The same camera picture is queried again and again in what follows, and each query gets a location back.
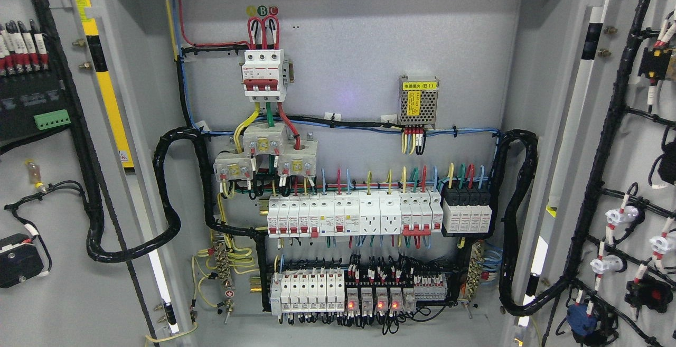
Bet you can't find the grey cabinet door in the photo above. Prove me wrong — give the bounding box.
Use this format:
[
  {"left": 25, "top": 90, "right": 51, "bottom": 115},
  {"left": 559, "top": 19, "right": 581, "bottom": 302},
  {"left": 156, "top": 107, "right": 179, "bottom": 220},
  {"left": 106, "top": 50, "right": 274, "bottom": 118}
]
[
  {"left": 494, "top": 0, "right": 674, "bottom": 346},
  {"left": 0, "top": 0, "right": 183, "bottom": 347}
]

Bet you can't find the current transformers cluster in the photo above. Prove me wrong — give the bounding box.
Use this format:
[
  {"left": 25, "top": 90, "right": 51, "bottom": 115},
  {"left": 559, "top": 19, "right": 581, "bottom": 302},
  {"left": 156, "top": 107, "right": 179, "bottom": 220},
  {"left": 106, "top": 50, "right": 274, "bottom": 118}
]
[{"left": 213, "top": 121, "right": 318, "bottom": 183}]

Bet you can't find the white sockets and breakers row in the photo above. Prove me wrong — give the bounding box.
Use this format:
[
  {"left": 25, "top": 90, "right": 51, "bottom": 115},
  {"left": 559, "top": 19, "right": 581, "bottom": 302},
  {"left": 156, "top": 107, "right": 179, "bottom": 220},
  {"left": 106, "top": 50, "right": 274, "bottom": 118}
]
[{"left": 267, "top": 189, "right": 443, "bottom": 238}]

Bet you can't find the metal mesh power supply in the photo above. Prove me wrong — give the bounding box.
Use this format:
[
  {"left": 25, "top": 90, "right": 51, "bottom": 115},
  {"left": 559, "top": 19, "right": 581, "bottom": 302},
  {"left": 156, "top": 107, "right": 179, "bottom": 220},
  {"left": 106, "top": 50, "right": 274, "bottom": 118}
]
[{"left": 398, "top": 74, "right": 439, "bottom": 126}]

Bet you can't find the main three pole breaker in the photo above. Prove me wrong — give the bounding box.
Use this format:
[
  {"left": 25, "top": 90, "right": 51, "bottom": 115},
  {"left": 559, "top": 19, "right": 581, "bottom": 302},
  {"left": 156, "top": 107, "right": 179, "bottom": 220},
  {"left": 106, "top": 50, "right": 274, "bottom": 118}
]
[{"left": 241, "top": 49, "right": 290, "bottom": 103}]

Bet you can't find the lower white breaker row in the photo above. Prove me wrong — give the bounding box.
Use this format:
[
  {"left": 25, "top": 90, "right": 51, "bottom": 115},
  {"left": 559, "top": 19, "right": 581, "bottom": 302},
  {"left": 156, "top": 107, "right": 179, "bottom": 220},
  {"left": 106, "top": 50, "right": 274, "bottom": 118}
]
[{"left": 270, "top": 268, "right": 347, "bottom": 316}]

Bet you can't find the black surge protector block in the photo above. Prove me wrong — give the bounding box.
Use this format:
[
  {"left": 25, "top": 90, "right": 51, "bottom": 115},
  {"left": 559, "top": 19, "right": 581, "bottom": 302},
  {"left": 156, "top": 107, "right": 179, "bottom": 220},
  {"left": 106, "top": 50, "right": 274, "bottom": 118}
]
[{"left": 442, "top": 185, "right": 494, "bottom": 239}]

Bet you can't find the lower relay row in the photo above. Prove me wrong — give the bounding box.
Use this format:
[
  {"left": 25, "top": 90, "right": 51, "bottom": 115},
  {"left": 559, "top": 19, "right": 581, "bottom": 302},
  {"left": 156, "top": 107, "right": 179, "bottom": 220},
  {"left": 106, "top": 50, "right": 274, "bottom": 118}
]
[{"left": 344, "top": 258, "right": 448, "bottom": 319}]

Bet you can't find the brass ground terminal bar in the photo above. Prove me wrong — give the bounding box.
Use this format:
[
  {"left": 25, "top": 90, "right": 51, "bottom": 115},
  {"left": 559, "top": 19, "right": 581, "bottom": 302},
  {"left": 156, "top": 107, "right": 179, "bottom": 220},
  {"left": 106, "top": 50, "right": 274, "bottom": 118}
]
[{"left": 213, "top": 240, "right": 234, "bottom": 290}]

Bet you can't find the black corrugated cable conduit left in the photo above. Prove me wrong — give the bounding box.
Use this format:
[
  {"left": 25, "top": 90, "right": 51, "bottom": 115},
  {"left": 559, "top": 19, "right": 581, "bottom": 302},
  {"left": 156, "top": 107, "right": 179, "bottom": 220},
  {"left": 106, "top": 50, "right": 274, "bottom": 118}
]
[{"left": 86, "top": 126, "right": 270, "bottom": 263}]

